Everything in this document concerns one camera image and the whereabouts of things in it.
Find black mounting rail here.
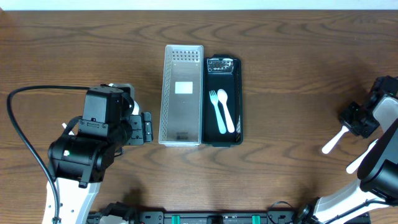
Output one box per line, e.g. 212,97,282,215
86,202,371,224

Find black perforated plastic tray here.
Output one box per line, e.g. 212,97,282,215
201,54,244,147

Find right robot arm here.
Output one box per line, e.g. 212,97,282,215
293,76,397,223

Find white plastic fork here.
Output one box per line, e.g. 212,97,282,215
346,139,378,174
322,125,349,154

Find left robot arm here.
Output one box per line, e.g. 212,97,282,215
42,84,153,223

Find pale green plastic fork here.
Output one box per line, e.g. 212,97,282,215
209,90,226,134

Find white perforated plastic tray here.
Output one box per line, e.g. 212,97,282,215
159,45,203,147

